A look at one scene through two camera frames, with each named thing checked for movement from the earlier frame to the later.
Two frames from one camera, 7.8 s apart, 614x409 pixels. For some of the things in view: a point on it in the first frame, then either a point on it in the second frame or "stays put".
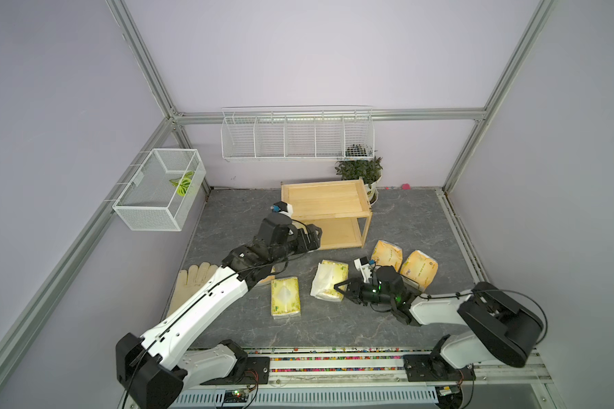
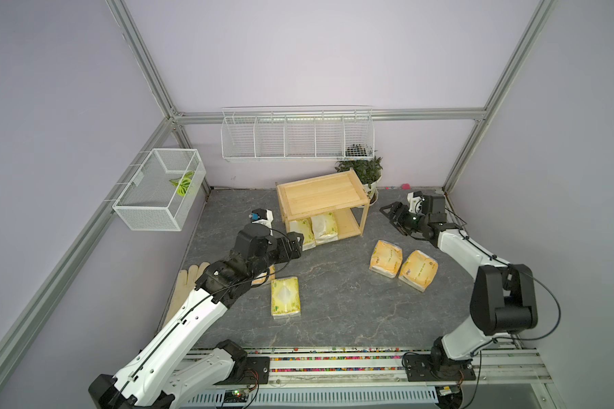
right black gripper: [355, 285] -> [401, 218]
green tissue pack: [328, 273] -> [325, 227]
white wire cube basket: [161, 193] stays put
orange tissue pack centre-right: [387, 254] stays put
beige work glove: [188, 282] stays put
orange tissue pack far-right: [420, 268] stays put
